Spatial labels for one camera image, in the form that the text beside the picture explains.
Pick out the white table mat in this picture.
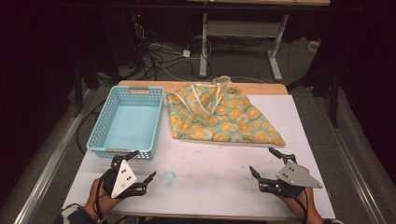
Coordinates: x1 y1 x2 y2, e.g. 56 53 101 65
62 92 337 220

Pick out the grey metal floor rail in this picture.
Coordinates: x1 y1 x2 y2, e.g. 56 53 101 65
13 89 96 224
311 92 388 224

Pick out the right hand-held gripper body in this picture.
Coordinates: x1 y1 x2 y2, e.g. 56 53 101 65
257 153 324 198

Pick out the light blue plastic basket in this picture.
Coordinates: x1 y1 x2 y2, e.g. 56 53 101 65
85 85 165 161

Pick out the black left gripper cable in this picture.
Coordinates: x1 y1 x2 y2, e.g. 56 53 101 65
94 169 113 224

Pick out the tangle of floor cables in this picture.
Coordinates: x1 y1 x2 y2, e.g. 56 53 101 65
133 22 213 82

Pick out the black floor cable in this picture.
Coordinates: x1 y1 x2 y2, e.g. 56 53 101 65
76 102 107 156

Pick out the person's right hand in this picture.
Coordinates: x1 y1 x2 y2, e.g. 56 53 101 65
277 165 325 224

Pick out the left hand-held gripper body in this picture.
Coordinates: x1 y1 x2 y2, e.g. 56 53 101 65
102 154 148 200

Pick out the person's left hand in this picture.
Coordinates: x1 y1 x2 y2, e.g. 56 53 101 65
82 177 126 217

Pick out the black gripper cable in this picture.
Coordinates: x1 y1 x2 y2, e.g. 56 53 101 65
283 183 310 224
94 169 113 224

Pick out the black metal stand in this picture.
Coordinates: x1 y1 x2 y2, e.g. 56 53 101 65
286 60 341 129
72 60 101 119

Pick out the orange print cloth tote bag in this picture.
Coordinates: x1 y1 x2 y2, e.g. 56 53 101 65
166 75 287 147

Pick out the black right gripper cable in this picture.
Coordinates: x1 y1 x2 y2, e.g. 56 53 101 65
283 183 310 224

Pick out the white metal desk frame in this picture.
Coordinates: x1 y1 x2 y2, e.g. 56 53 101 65
198 12 290 82

